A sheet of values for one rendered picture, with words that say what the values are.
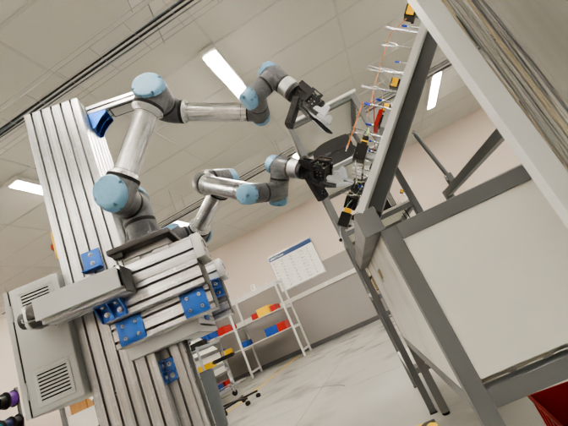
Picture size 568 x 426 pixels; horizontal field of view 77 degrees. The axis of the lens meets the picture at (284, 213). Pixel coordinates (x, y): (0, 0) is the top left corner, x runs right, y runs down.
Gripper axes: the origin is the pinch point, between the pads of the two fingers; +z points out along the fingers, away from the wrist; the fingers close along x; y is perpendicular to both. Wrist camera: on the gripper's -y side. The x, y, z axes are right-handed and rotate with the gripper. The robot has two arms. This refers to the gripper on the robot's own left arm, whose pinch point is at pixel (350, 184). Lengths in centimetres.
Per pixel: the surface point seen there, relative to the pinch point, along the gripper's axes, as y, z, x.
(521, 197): 11, 50, -8
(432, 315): -8, 40, -35
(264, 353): -686, -409, 272
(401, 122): 20.9, 14.7, 6.6
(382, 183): 7.4, 15.4, -8.3
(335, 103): -6, -68, 106
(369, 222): 7.2, 20.9, -28.0
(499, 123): 38, 46, -38
